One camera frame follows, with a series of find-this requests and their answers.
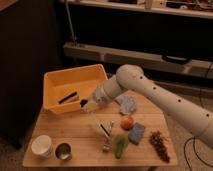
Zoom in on white dish brush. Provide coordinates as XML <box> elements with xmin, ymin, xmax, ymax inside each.
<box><xmin>80</xmin><ymin>99</ymin><xmax>110</xmax><ymax>138</ymax></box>

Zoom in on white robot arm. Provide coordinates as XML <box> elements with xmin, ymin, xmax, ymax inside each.
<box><xmin>87</xmin><ymin>64</ymin><xmax>213</xmax><ymax>149</ymax></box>

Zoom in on metal cup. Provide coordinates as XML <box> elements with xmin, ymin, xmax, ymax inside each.
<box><xmin>55</xmin><ymin>143</ymin><xmax>71</xmax><ymax>160</ymax></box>

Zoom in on yellow plastic bin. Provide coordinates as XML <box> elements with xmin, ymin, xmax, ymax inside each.
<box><xmin>43</xmin><ymin>64</ymin><xmax>107</xmax><ymax>114</ymax></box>

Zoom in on blue white cloth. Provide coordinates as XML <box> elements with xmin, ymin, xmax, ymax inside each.
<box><xmin>115</xmin><ymin>95</ymin><xmax>137</xmax><ymax>115</ymax></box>

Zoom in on orange peach fruit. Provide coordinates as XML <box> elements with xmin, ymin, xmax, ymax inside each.
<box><xmin>121</xmin><ymin>116</ymin><xmax>134</xmax><ymax>130</ymax></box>

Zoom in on metal fork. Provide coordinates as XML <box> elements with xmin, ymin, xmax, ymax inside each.
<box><xmin>103</xmin><ymin>121</ymin><xmax>114</xmax><ymax>153</ymax></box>

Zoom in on green plush toy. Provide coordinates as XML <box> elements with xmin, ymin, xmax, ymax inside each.
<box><xmin>114</xmin><ymin>134</ymin><xmax>129</xmax><ymax>159</ymax></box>

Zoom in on wooden table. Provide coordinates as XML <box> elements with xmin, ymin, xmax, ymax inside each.
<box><xmin>23</xmin><ymin>91</ymin><xmax>177</xmax><ymax>168</ymax></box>

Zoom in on blue sponge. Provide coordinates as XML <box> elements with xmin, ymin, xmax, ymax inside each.
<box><xmin>128</xmin><ymin>123</ymin><xmax>145</xmax><ymax>145</ymax></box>

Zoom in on white stacked bowls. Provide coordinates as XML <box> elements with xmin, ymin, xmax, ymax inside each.
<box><xmin>31</xmin><ymin>135</ymin><xmax>52</xmax><ymax>157</ymax></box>

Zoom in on dark red grapes bunch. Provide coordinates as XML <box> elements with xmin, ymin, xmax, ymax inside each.
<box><xmin>149</xmin><ymin>131</ymin><xmax>170</xmax><ymax>163</ymax></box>

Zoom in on grey shelf beam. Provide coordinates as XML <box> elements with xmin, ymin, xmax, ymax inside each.
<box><xmin>63</xmin><ymin>42</ymin><xmax>213</xmax><ymax>79</ymax></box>

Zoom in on black floor cable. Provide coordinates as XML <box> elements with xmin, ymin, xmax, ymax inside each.
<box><xmin>182</xmin><ymin>61</ymin><xmax>213</xmax><ymax>171</ymax></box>

